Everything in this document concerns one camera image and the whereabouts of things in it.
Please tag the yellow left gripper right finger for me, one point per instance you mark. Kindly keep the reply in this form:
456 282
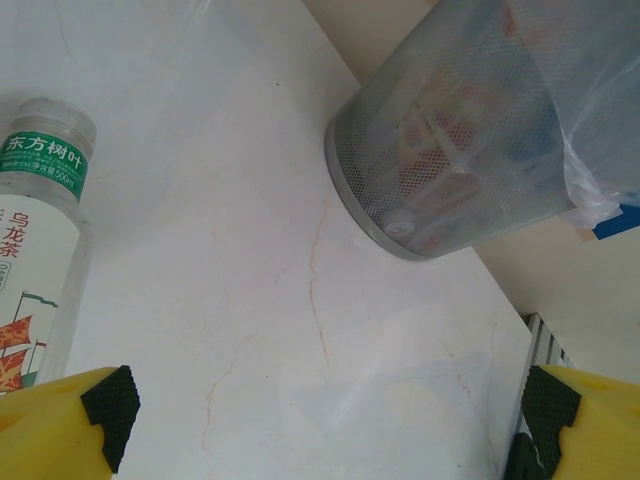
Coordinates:
600 435

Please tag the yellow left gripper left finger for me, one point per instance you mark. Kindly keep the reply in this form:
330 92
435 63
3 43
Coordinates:
50 435

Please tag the clear plastic bin bag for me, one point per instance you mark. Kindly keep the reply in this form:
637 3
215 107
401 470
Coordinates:
600 100

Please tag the grey metal mesh bin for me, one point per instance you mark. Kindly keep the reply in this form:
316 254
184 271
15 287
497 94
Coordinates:
370 150

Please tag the dark green object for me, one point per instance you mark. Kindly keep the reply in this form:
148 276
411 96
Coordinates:
525 460

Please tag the clear tea bottle green neck label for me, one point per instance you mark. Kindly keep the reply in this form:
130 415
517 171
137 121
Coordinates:
40 250

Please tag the aluminium rail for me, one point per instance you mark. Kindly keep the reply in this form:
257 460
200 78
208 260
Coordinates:
542 345

